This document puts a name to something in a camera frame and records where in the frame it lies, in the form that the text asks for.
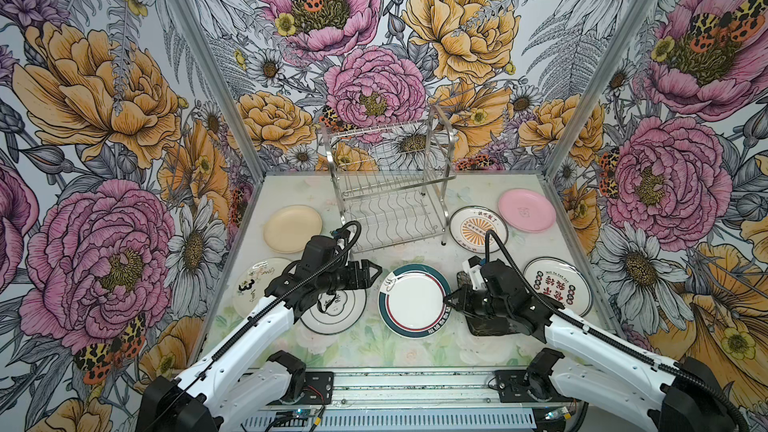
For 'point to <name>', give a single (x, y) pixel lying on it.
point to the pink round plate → (527, 210)
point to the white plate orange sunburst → (469, 227)
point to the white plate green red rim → (412, 302)
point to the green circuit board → (302, 413)
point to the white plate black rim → (342, 313)
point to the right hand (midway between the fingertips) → (446, 310)
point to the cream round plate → (288, 228)
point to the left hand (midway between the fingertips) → (369, 280)
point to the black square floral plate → (485, 326)
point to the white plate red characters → (561, 280)
